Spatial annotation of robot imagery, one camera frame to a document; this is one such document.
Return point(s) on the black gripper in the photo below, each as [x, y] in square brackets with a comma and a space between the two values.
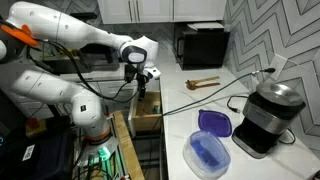
[141, 80]

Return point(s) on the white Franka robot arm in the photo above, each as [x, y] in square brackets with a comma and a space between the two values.
[50, 23]

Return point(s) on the wooden drawer with white front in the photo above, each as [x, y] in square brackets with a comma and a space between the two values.
[146, 123]

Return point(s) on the dark wooden spoon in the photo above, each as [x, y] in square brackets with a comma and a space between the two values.
[203, 85]

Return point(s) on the light wooden spoon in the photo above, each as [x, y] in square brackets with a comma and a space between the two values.
[205, 79]

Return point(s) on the wooden robot bench top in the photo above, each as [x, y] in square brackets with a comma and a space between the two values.
[128, 146]

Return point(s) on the black microwave oven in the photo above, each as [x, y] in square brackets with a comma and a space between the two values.
[203, 48]

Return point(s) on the white upper cabinet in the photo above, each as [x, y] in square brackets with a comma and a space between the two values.
[156, 10]

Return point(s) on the white sheet on microwave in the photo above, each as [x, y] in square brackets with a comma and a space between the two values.
[205, 26]

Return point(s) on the black controller box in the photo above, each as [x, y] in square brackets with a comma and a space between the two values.
[40, 156]

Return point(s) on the black and steel coffee maker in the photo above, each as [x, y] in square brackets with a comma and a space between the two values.
[266, 120]

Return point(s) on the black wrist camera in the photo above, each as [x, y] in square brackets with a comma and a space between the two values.
[129, 73]

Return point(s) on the aluminium frame rail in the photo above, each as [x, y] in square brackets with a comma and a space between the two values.
[116, 156]

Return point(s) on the white wall outlet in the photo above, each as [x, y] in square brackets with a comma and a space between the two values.
[278, 65]

